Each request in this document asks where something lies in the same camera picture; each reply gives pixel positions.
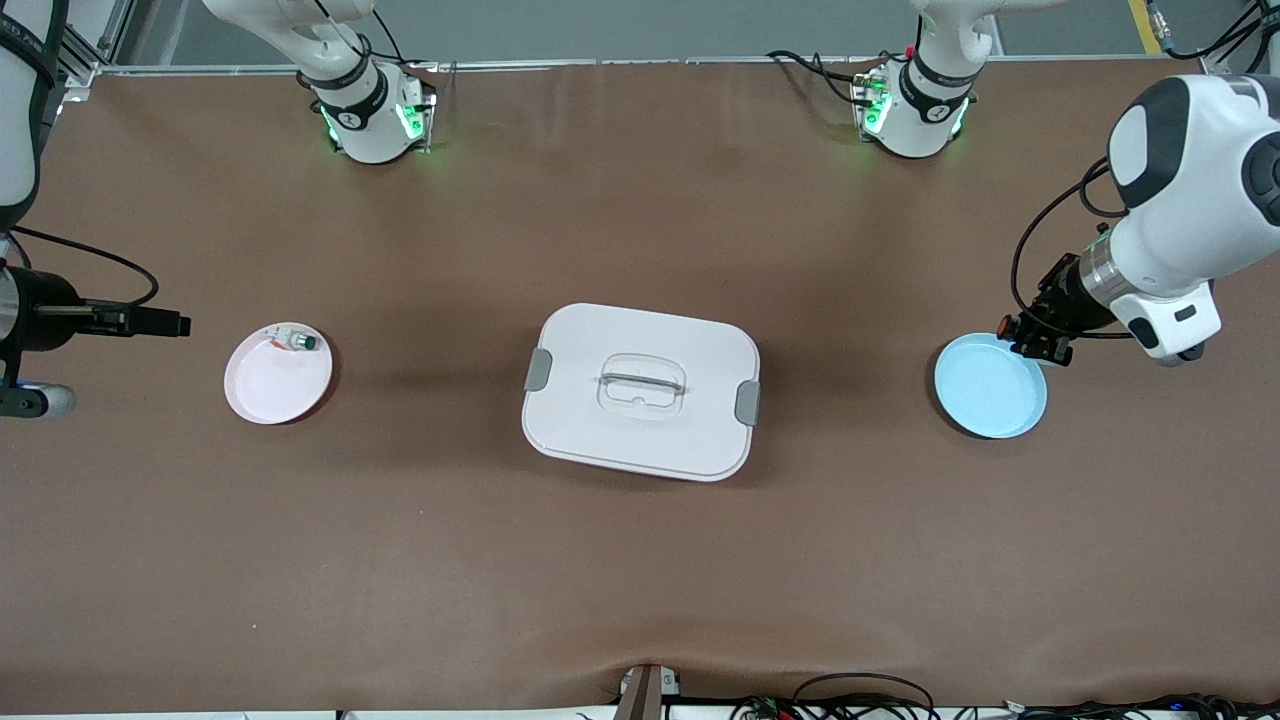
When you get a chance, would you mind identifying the white lidded storage box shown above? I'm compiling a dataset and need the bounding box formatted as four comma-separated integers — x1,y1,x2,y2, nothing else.
521,302,762,483

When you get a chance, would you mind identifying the light blue round plate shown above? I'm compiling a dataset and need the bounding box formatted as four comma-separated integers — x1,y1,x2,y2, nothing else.
934,333,1049,440

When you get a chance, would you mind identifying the pink round plate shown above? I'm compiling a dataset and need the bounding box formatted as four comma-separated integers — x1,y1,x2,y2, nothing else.
223,322,334,426

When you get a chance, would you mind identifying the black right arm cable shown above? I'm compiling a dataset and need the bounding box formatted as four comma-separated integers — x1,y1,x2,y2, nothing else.
8,226,161,308

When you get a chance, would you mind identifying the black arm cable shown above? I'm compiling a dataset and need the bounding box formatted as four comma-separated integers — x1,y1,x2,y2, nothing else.
8,226,161,308
1010,158,1133,341

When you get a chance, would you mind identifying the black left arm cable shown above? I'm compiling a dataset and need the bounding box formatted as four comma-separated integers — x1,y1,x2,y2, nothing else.
1010,158,1133,341

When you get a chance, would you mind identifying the aluminium frame post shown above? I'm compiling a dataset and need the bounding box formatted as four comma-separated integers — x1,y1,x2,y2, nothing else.
1198,0,1280,81
60,0,136,91

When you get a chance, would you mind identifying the black base power cable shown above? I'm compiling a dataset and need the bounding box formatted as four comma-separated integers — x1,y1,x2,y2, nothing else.
765,48,886,106

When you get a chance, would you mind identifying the tangled cable bundle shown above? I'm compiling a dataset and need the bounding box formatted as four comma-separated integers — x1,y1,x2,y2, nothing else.
730,672,1280,720

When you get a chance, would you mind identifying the metal table edge bracket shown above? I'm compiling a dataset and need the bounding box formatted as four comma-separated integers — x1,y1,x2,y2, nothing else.
615,665,681,720

